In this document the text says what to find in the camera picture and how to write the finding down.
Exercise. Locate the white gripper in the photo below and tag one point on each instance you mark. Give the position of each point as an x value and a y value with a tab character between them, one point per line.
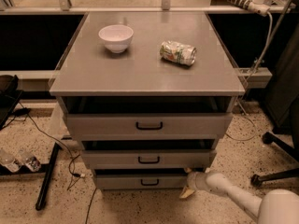
196	182

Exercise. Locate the grey bottom drawer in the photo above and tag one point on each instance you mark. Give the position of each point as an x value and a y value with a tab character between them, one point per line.
169	178

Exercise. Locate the grey drawer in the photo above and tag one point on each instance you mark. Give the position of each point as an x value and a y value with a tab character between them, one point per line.
148	159
169	178
91	127

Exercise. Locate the grey middle drawer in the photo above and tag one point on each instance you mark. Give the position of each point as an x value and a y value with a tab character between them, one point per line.
148	159

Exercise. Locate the grey drawer cabinet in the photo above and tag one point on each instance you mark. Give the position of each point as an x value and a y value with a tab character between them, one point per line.
94	80

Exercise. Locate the grey top drawer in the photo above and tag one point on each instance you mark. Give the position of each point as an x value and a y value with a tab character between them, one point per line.
91	127

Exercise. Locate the crushed soda can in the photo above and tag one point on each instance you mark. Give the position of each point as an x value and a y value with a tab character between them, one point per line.
177	52

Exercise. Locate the black floor stand bar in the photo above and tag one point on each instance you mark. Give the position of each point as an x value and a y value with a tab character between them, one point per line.
46	169

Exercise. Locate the right plastic water bottle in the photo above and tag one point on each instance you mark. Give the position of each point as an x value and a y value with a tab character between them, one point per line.
30	160

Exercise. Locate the plastic water bottle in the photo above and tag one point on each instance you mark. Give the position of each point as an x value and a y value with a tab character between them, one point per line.
9	161
30	160

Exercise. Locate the white bowl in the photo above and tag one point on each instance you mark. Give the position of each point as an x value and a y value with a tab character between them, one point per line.
117	38

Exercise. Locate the left plastic water bottle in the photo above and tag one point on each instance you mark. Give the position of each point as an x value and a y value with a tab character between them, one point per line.
9	161

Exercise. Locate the white power strip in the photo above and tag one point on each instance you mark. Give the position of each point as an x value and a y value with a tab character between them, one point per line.
255	6

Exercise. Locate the black equipment on left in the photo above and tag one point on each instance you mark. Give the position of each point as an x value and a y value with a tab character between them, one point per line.
9	97

